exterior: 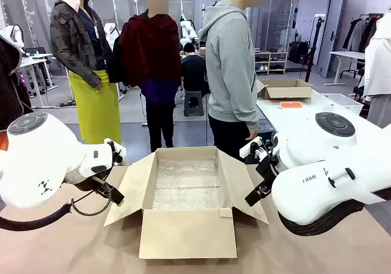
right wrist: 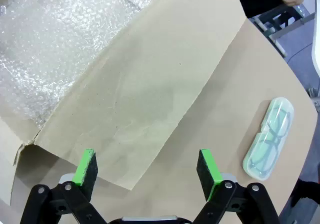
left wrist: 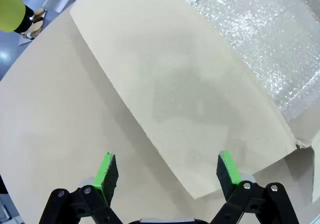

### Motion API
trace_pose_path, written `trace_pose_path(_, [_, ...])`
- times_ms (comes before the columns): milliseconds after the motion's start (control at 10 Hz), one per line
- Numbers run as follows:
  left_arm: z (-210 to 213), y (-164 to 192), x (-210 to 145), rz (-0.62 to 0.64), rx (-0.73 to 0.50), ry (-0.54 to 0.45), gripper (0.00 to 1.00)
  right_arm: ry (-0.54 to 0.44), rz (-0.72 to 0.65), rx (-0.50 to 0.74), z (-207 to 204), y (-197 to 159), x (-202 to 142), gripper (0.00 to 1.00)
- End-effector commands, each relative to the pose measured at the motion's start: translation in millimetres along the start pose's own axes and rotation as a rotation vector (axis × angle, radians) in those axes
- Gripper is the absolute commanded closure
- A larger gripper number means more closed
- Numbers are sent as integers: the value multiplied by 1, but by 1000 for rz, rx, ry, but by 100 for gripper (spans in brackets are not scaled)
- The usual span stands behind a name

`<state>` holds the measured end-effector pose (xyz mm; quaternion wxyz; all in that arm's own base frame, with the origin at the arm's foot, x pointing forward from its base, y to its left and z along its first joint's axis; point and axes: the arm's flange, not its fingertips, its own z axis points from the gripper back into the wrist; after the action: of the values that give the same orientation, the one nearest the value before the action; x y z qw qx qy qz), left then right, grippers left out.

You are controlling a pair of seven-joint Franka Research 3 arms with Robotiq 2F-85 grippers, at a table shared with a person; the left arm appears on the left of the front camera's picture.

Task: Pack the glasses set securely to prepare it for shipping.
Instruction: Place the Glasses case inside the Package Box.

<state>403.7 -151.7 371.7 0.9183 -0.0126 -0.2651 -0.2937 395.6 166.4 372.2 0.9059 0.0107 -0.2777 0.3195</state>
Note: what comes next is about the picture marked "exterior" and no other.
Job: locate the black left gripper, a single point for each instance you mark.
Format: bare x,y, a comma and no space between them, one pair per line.
88,183

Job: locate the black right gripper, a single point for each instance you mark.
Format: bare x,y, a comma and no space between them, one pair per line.
267,168

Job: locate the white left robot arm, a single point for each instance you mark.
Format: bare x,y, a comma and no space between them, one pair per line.
39,151

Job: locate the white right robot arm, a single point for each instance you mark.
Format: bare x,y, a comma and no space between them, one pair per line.
305,151

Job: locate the person's right forearm grey sleeve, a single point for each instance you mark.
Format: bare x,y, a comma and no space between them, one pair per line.
249,112

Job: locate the black shoulder bag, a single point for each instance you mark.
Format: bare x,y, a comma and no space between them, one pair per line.
117,63

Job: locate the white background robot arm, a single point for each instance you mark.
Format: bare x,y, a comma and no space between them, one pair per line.
16,35
189,31
110,34

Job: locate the person's right hand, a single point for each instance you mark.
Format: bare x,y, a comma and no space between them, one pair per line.
253,134

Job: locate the bubble wrap box liner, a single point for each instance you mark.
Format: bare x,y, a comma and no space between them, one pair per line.
186,182

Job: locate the open brown cardboard box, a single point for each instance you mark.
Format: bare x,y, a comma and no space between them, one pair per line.
187,234

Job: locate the white work table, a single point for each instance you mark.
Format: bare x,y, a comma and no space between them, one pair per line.
293,118

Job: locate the orange tray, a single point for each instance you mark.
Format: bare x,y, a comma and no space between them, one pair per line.
291,105

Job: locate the small open cardboard box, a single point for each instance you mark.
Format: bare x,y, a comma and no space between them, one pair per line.
287,92

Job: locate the grey plastic stool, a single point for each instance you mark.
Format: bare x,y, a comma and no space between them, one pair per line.
193,102

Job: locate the white plastic basket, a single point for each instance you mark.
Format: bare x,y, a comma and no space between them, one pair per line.
342,102

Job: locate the wooden shoe rack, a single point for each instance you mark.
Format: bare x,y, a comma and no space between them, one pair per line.
272,63

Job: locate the person in grey hoodie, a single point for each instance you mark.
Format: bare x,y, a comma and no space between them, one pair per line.
229,57

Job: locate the seated person in black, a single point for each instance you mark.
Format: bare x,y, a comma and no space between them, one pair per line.
194,69

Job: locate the black suitcase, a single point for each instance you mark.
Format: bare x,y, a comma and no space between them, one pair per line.
297,52

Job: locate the mannequin dark red cape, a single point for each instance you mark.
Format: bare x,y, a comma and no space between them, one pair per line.
149,50

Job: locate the mannequin camo jacket yellow skirt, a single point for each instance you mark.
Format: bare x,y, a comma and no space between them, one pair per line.
76,47

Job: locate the white desk with metal legs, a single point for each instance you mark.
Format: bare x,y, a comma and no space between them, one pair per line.
39,58

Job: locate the black light stand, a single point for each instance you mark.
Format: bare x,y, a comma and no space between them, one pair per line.
314,50

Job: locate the long white table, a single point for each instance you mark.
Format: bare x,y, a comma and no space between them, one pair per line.
348,54

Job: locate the grey door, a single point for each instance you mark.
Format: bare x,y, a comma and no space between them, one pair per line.
330,35

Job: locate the mannequin white garment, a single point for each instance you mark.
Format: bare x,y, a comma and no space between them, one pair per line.
378,66

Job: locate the clothing rack with garments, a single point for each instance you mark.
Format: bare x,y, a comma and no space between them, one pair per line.
360,32

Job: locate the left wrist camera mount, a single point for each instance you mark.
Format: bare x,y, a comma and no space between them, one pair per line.
113,151

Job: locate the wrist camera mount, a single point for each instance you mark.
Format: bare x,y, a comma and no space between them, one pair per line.
248,148
113,151

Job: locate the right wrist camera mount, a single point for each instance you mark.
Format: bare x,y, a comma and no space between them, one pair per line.
248,148

